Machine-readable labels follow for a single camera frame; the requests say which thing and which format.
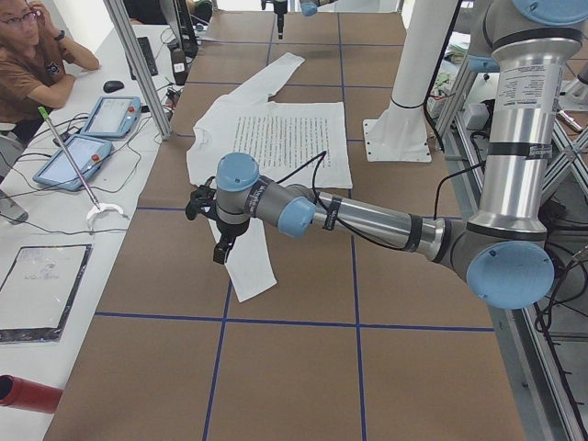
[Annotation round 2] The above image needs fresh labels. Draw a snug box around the white long-sleeve printed shirt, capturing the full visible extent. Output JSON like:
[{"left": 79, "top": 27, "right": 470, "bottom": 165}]
[{"left": 186, "top": 51, "right": 354, "bottom": 303}]

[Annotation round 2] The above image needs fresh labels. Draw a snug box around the far blue teach pendant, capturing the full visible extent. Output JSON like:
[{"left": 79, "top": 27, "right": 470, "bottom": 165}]
[{"left": 80, "top": 96, "right": 141, "bottom": 140}]

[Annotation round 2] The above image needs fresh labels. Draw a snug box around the white central mounting column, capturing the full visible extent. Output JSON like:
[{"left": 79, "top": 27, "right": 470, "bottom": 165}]
[{"left": 363, "top": 0, "right": 460, "bottom": 163}]

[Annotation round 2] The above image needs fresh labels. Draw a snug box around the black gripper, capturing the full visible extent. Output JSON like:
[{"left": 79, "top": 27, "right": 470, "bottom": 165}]
[{"left": 185, "top": 176, "right": 249, "bottom": 264}]

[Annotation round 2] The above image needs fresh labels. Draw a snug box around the aluminium truss frame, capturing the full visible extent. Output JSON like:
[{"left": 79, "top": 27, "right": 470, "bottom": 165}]
[{"left": 431, "top": 54, "right": 588, "bottom": 441}]

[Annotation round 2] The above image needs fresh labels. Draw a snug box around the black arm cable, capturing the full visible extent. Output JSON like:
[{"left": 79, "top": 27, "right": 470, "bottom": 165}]
[{"left": 275, "top": 150, "right": 350, "bottom": 235}]

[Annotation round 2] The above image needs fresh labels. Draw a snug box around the black monitor stand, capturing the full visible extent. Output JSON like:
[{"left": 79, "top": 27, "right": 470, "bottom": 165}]
[{"left": 160, "top": 0, "right": 198, "bottom": 85}]

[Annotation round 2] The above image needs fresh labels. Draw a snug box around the black framed white sheet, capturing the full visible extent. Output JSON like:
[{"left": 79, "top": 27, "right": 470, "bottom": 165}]
[{"left": 1, "top": 243, "right": 92, "bottom": 345}]

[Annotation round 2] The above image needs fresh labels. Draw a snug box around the person in brown shirt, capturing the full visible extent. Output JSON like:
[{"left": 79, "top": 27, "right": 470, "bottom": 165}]
[{"left": 1, "top": 0, "right": 100, "bottom": 144}]

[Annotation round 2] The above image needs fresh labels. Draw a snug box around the black keyboard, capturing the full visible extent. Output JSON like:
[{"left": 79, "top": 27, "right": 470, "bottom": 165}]
[{"left": 137, "top": 37, "right": 159, "bottom": 76}]

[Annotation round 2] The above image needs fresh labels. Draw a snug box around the red cylinder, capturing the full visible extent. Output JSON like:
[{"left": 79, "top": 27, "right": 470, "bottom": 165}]
[{"left": 1, "top": 375, "right": 62, "bottom": 413}]

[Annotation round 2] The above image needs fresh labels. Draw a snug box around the near blue teach pendant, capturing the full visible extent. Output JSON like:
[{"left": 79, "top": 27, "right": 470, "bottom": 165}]
[{"left": 32, "top": 133, "right": 115, "bottom": 193}]

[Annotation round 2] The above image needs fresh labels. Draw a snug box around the blue teach pendant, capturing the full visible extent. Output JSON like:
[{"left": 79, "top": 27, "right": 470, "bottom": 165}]
[
  {"left": 32, "top": 133, "right": 115, "bottom": 193},
  {"left": 80, "top": 96, "right": 141, "bottom": 140}
]

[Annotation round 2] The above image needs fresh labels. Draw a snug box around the black computer mouse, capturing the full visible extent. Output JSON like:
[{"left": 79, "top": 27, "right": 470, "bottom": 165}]
[{"left": 103, "top": 80, "right": 125, "bottom": 94}]

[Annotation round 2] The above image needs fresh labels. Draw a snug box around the metal reacher stick white hook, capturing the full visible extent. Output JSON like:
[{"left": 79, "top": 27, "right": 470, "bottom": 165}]
[{"left": 38, "top": 106, "right": 129, "bottom": 234}]

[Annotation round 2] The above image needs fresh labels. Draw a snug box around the aluminium frame post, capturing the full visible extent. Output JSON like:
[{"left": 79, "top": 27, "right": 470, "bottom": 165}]
[{"left": 103, "top": 0, "right": 172, "bottom": 141}]

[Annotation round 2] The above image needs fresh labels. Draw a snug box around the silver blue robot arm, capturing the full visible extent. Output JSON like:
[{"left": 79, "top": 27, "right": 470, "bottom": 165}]
[
  {"left": 270, "top": 0, "right": 336, "bottom": 40},
  {"left": 186, "top": 1, "right": 587, "bottom": 310}
]

